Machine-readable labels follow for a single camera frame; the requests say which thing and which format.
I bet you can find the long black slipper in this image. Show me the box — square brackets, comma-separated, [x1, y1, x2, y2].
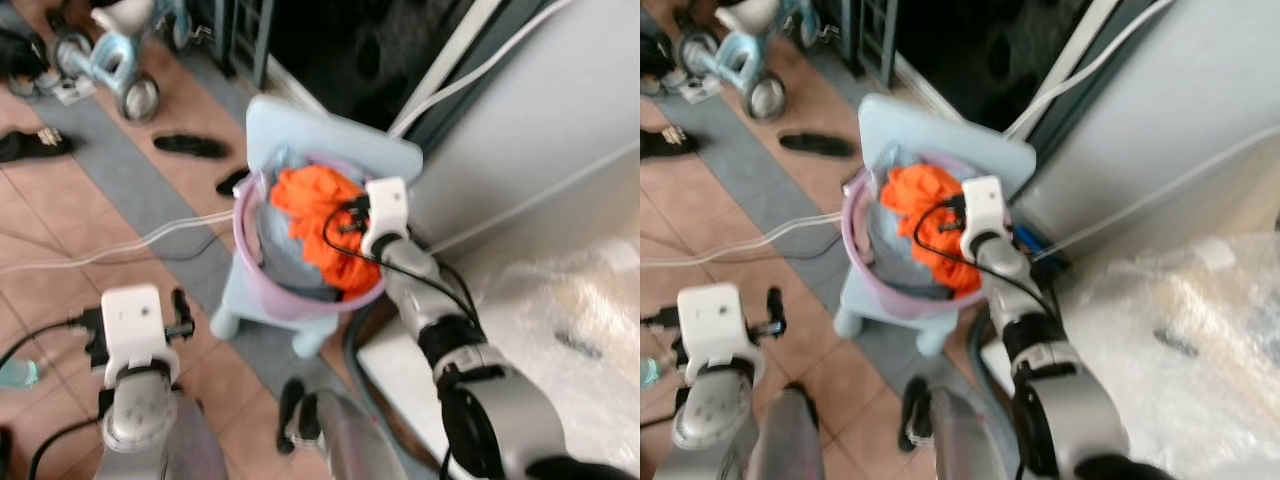
[778, 131, 857, 160]
[152, 132, 230, 162]

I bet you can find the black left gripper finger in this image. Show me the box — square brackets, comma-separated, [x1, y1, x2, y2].
[744, 287, 788, 339]
[165, 289, 197, 342]

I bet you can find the clear bubble wrap sheet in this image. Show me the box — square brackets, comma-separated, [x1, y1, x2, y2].
[455, 232, 641, 480]
[1055, 230, 1280, 480]

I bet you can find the black bag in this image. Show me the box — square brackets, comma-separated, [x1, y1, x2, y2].
[640, 34, 683, 97]
[0, 27, 56, 98]

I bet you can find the orange cloth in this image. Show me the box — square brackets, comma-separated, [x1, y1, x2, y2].
[269, 164, 383, 293]
[879, 164, 983, 297]

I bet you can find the small blue object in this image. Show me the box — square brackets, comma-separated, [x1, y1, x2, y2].
[1008, 226, 1049, 265]

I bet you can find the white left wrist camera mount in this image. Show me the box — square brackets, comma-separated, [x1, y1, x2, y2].
[677, 284, 748, 378]
[101, 284, 173, 388]

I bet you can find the light blue plastic chair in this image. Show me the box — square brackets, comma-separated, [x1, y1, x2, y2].
[832, 92, 1038, 358]
[209, 94, 424, 360]

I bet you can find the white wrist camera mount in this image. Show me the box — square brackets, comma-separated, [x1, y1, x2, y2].
[101, 284, 173, 388]
[959, 176, 1008, 257]
[677, 284, 748, 378]
[360, 177, 410, 258]

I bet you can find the thin white cable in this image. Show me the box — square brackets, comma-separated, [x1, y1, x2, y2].
[1032, 124, 1280, 259]
[428, 140, 641, 255]

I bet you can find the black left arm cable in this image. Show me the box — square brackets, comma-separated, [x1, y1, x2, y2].
[640, 314, 681, 433]
[0, 316, 103, 480]

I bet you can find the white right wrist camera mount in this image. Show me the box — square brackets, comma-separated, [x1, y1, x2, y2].
[959, 176, 1008, 257]
[360, 177, 410, 258]

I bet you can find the pink plastic basin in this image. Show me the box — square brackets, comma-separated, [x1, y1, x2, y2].
[231, 153, 392, 324]
[841, 153, 989, 322]

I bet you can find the white power strip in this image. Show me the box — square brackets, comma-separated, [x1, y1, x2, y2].
[679, 76, 725, 105]
[53, 78, 98, 107]

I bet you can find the clear plastic hose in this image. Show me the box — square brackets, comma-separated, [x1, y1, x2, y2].
[640, 211, 847, 268]
[0, 209, 237, 278]

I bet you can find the white washing machine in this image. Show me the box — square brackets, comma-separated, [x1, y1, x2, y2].
[398, 0, 641, 263]
[1010, 0, 1280, 263]

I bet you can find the grey metal gate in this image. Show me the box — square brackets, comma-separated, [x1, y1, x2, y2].
[818, 0, 903, 89]
[193, 0, 278, 89]

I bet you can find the black sandal with buckle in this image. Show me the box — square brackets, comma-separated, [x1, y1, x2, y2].
[0, 127, 74, 164]
[640, 126, 703, 161]

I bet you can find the grey drain hose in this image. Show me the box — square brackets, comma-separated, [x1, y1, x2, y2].
[341, 298, 403, 456]
[968, 306, 1005, 411]

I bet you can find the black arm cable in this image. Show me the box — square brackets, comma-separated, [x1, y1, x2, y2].
[0, 316, 103, 480]
[640, 314, 681, 433]
[911, 198, 1066, 321]
[321, 198, 483, 326]

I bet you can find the grey blue garment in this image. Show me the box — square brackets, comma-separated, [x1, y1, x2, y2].
[862, 144, 951, 299]
[252, 146, 346, 303]

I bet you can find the thick white pipe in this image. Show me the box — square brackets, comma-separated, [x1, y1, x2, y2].
[1003, 0, 1177, 141]
[386, 0, 577, 138]

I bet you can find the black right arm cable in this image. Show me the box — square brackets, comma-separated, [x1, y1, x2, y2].
[321, 198, 483, 326]
[911, 198, 1066, 321]

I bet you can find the light blue children's tricycle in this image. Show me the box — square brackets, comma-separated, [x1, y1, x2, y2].
[676, 0, 813, 123]
[48, 0, 193, 125]

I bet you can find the silver robot leg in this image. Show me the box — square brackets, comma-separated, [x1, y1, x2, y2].
[745, 380, 827, 480]
[278, 376, 409, 480]
[898, 374, 1021, 480]

